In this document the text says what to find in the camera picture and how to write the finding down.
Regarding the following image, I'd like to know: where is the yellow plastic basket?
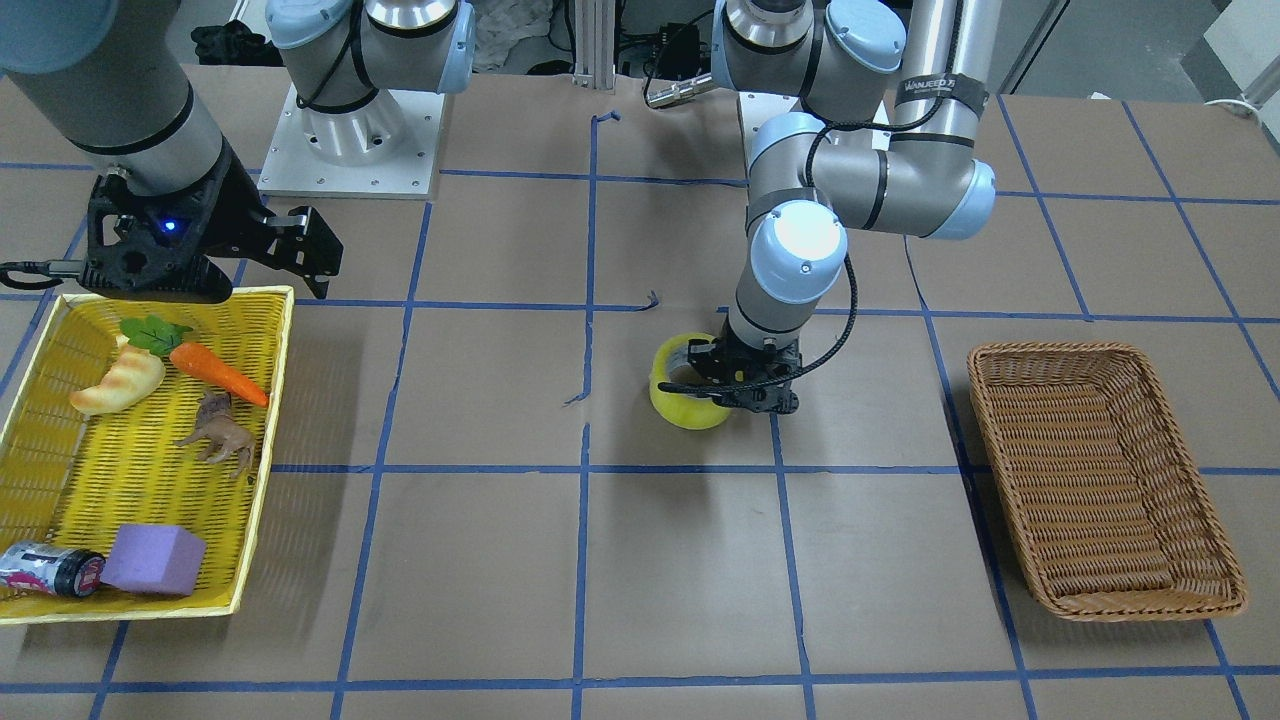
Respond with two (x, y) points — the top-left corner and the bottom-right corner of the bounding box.
(1, 286), (294, 626)

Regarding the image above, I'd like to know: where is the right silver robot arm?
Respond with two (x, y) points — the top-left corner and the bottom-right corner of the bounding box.
(3, 1), (476, 304)

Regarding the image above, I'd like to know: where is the purple cube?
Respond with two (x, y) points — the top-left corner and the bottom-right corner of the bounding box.
(101, 523), (207, 596)

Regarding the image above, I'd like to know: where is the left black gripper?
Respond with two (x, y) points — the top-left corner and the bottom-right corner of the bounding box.
(686, 324), (803, 415)

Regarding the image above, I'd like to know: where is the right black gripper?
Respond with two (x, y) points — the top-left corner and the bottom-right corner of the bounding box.
(78, 142), (344, 304)

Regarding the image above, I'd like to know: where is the brown wicker basket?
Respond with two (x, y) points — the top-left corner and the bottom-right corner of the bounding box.
(966, 341), (1251, 623)

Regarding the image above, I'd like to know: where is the brown toy lion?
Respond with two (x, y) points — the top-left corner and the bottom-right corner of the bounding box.
(174, 389), (256, 477)

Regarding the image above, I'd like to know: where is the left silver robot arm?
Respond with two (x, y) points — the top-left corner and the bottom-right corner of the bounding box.
(654, 1), (1002, 414)

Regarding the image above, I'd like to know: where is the black cloth bundle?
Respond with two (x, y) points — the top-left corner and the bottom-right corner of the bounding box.
(189, 19), (284, 67)

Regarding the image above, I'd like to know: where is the yellow toy banana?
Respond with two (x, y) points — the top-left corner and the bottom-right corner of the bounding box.
(68, 334), (166, 416)

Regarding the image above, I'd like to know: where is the yellow tape roll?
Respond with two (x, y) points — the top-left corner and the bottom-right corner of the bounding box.
(648, 333), (730, 430)

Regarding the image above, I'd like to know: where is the orange toy carrot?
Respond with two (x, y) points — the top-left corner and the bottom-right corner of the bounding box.
(168, 342), (270, 407)

